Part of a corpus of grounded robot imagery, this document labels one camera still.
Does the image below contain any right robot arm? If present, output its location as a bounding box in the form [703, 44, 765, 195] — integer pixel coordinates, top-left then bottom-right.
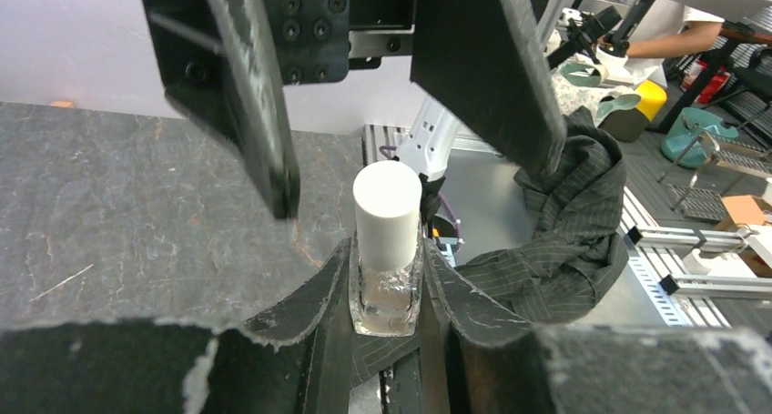
[141, 0, 565, 219]

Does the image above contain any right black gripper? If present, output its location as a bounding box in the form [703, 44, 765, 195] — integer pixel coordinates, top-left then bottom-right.
[141, 0, 567, 220]

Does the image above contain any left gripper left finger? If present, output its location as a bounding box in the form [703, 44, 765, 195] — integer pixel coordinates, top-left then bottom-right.
[1, 239, 353, 413]

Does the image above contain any tan block right wall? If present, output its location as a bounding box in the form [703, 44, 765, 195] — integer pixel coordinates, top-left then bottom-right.
[50, 100, 76, 108]

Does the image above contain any clear nail polish bottle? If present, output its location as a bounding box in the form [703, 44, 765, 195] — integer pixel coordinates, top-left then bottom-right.
[349, 160, 422, 338]

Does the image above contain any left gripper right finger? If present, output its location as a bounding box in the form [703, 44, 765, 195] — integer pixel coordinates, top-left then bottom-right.
[420, 240, 771, 413]

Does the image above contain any black pinstripe sleeve forearm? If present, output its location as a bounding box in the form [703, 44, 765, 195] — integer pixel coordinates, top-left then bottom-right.
[350, 106, 630, 389]

